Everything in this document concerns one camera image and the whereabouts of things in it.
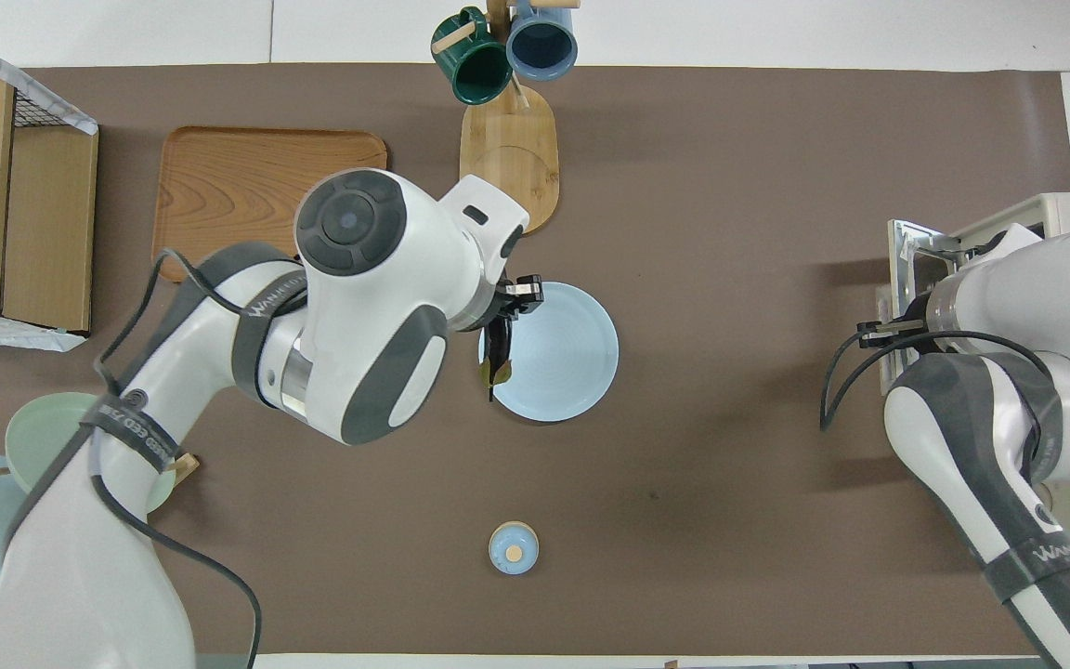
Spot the wooden mug tree stand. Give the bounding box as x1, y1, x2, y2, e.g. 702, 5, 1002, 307
431, 0, 582, 236

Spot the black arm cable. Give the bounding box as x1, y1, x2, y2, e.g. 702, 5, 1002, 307
821, 321, 1047, 456
89, 249, 264, 669

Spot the wooden serving tray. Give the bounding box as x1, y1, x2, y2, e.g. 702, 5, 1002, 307
151, 126, 389, 284

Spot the dark green mug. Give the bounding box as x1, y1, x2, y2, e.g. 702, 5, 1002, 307
431, 7, 513, 105

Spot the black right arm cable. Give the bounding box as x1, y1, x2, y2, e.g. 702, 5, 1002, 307
821, 321, 1047, 456

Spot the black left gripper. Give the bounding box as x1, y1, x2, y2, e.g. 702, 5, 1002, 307
494, 276, 545, 323

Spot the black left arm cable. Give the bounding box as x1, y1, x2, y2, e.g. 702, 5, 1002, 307
89, 249, 264, 669

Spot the pale green plate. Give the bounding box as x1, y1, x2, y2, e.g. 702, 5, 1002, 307
6, 391, 178, 517

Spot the brown table mat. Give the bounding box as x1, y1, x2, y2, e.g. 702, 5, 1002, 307
0, 63, 1070, 656

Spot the blue mug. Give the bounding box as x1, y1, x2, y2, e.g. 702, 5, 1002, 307
505, 0, 580, 82

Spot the dark purple eggplant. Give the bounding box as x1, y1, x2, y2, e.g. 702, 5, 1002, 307
479, 316, 515, 402

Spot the glass oven door with handle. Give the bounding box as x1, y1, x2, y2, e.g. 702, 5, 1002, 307
877, 218, 959, 391

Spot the wooden plate rack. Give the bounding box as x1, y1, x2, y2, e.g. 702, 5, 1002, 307
0, 453, 202, 625

